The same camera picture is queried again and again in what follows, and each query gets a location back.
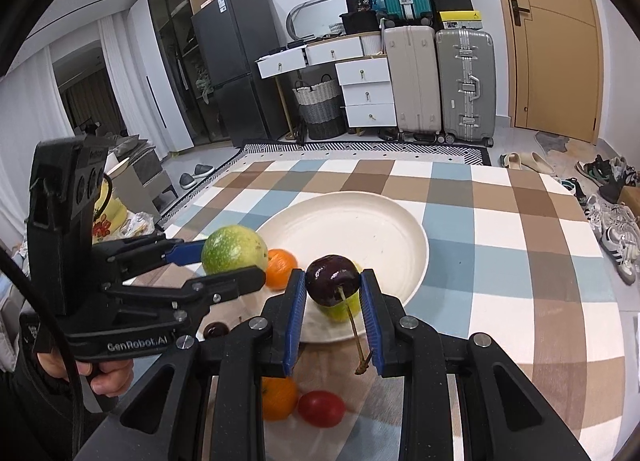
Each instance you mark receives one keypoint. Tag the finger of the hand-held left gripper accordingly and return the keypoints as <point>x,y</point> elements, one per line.
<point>185,252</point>
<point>235,283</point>

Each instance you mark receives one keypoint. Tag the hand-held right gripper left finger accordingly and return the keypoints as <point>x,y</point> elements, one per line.
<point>297,321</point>

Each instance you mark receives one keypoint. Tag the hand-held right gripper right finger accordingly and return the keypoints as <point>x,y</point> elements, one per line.
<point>370,321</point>

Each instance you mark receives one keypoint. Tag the large green round fruit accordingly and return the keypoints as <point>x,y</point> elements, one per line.
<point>232,248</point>

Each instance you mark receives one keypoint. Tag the orange tangerine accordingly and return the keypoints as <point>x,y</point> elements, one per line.
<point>280,398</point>
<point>280,266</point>

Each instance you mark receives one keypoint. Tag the dark cherry with stem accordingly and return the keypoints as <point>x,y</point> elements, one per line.
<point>330,281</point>

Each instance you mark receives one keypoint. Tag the white round plate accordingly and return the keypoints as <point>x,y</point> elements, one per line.
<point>350,236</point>

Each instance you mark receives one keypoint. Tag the red cherry tomato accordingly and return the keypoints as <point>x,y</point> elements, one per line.
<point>320,408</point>

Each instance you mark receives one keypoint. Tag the person's left forearm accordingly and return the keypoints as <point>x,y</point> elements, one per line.
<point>30,421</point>

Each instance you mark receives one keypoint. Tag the person's left hand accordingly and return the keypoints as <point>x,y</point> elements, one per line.
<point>112,376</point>

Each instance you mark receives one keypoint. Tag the small yellow-green fruit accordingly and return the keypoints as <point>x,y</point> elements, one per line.
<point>346,312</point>

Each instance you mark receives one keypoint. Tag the clear plastic bag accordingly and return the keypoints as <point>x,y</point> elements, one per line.
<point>139,223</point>

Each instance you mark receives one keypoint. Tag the yellow floral pot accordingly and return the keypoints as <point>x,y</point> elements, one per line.
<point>107,213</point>

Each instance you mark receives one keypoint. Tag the grey slipper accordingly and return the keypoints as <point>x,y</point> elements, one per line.
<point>187,180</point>
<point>202,171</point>

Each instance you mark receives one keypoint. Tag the stacked cardboard boxes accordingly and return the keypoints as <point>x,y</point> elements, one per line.
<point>140,171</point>

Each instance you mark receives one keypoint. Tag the dark grey refrigerator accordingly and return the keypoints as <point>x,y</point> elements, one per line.
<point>235,66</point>

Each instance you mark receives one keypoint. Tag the grey and white woven basket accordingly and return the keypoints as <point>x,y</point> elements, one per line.
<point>320,103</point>

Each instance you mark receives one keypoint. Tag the tall glass door cabinet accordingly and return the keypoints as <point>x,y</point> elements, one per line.
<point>170,41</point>

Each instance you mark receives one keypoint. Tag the beige slipper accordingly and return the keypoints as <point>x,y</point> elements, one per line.
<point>537,163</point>
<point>510,160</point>

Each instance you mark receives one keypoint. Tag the white drawer dresser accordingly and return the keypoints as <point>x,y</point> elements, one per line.
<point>367,91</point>

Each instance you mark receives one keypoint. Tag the beige suitcase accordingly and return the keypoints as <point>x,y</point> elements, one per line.
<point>412,81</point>

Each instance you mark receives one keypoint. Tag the silver suitcase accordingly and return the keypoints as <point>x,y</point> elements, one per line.
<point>465,86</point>

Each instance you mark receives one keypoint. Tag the grey door mat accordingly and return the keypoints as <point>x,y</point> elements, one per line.
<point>550,142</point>

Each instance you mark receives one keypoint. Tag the shoe rack with shoes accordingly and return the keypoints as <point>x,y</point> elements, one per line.
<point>617,236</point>

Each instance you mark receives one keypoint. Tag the oval mirror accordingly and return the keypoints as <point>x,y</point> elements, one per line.
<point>300,11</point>

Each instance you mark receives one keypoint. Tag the heap of dark sneakers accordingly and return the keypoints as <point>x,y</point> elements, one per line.
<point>600,176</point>

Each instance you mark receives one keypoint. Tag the white ribbed bin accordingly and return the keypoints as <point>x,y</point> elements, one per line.
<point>372,45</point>

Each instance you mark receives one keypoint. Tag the black round box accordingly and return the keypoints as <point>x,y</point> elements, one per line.
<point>360,22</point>

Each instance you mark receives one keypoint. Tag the black bucket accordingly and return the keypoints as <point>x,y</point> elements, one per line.
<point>358,0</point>

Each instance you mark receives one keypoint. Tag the yellow and black shoe box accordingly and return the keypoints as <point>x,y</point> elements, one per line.
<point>460,20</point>

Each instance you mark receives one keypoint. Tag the plain black shoe box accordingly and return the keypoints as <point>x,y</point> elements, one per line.
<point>451,2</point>

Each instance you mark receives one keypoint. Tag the wooden door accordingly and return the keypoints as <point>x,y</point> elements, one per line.
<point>550,41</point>

